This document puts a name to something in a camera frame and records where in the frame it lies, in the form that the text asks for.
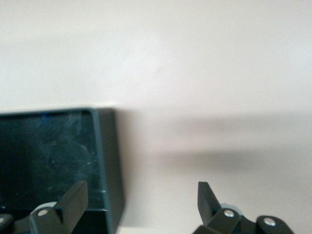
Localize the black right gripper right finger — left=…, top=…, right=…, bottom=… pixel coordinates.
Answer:
left=193, top=181, right=293, bottom=234

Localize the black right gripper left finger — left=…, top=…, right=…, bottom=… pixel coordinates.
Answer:
left=0, top=180, right=89, bottom=234

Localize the black plastic box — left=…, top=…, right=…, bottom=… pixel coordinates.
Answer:
left=0, top=105, right=129, bottom=234

